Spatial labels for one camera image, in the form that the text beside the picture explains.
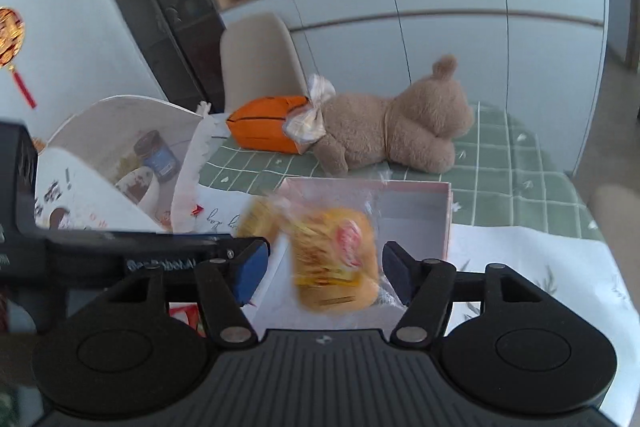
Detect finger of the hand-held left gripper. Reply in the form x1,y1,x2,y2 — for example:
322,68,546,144
107,231,237,260

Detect white printed cloth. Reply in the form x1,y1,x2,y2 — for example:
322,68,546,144
170,184,638,427

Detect dark blue snack jar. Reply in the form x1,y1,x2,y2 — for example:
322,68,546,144
134,130,181,182

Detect yellow snack packet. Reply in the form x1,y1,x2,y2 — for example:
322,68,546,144
237,187,408,315

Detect white sideboard cabinet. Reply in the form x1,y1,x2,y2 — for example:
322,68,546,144
218,0,608,172

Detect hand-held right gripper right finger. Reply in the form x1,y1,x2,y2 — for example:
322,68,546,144
382,241,551,349

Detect white cartoon print bag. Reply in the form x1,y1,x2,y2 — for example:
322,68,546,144
34,95,216,235

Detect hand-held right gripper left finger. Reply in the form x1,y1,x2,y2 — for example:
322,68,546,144
102,237,271,349

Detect dark glass cabinet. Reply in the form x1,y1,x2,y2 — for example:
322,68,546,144
80,0,226,112

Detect orange pouch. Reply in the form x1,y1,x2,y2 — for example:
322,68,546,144
226,95,313,155

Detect beige chair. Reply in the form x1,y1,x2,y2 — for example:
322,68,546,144
220,13,308,114

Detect red gold wall ornament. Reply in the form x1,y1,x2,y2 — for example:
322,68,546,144
0,7,39,110

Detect pink cardboard box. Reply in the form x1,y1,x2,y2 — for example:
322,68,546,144
252,177,454,313

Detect white brown snack cup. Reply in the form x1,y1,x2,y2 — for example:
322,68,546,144
115,168,161,212

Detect brown teddy bear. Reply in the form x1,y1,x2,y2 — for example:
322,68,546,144
282,54,476,178

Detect small red snack packet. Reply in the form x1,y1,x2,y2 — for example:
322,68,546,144
167,303,207,339

